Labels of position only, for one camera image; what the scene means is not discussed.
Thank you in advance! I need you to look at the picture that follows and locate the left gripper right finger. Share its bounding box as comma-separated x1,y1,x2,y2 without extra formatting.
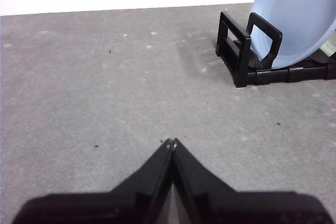
172,137,332,224

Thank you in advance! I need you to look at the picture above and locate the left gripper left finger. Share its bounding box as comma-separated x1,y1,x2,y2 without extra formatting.
12,138,174,224

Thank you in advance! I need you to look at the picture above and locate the green plate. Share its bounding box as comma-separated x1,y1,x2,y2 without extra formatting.
321,39,336,58

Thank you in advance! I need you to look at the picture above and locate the blue plate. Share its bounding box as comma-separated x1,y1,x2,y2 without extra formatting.
250,0,336,70

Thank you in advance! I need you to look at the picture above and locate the black plate rack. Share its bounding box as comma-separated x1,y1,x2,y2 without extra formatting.
215,10,336,88

